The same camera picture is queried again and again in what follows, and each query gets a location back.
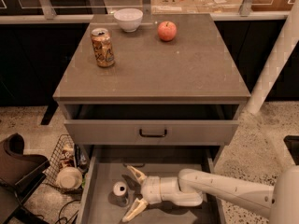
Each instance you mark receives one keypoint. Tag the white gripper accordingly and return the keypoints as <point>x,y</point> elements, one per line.
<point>151,188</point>

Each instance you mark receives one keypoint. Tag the silver redbull can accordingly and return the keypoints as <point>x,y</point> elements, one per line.
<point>121,194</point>

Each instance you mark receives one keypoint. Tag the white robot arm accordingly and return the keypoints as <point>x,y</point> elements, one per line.
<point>278,203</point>

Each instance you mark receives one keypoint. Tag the grey middle drawer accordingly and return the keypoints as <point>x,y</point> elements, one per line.
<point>108,166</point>

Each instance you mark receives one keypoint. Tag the grey drawer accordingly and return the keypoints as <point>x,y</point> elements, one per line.
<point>211,125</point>
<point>108,166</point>

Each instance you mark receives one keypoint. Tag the grey top drawer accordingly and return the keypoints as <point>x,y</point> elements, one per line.
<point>211,125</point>

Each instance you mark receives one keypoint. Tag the grey drawer cabinet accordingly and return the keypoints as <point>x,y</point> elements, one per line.
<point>195,68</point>

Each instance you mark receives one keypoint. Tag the brown soda can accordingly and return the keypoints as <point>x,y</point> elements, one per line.
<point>102,47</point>

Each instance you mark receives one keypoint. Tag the white bowl in basket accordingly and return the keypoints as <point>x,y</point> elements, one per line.
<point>69,178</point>

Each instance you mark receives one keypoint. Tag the brown snack bag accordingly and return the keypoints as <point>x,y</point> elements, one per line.
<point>67,157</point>

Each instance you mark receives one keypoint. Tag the black chair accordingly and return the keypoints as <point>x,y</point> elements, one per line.
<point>20,175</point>

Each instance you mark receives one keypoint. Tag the black object at right edge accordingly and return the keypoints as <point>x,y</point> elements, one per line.
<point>292,144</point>

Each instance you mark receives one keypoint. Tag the red apple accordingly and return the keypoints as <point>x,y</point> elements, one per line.
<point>167,31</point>

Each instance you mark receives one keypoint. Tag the white ceramic bowl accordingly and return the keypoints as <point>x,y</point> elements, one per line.
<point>128,19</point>

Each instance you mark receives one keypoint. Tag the black wire basket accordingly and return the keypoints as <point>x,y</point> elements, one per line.
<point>54,168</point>

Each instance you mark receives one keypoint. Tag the white diagonal post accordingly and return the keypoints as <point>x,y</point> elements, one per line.
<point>279,55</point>

